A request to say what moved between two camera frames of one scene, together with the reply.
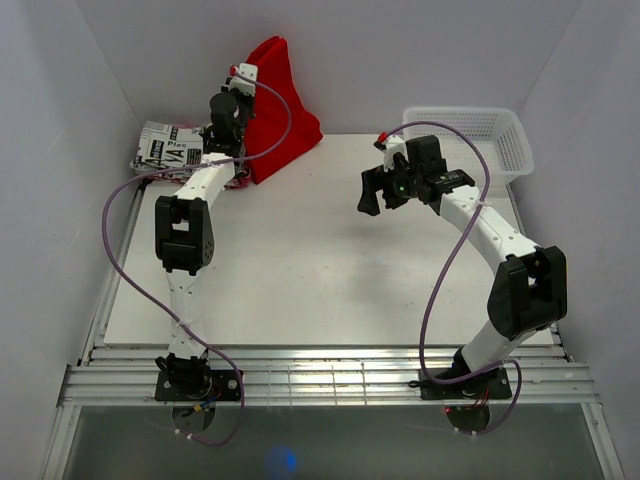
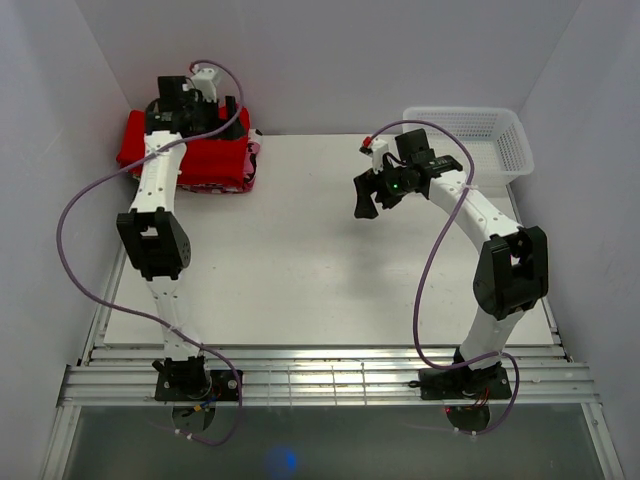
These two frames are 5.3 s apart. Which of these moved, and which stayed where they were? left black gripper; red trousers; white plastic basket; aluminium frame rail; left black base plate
Moved: red trousers; left black gripper
Stayed: aluminium frame rail; white plastic basket; left black base plate
